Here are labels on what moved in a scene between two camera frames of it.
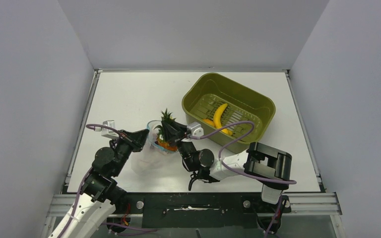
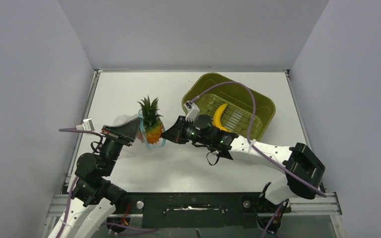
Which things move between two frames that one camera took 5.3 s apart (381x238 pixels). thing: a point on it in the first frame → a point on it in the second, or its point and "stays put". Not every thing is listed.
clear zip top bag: x=153 y=159 → x=142 y=137
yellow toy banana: x=217 y=117 stays put
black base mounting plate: x=201 y=210 stays put
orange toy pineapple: x=160 y=142 → x=152 y=121
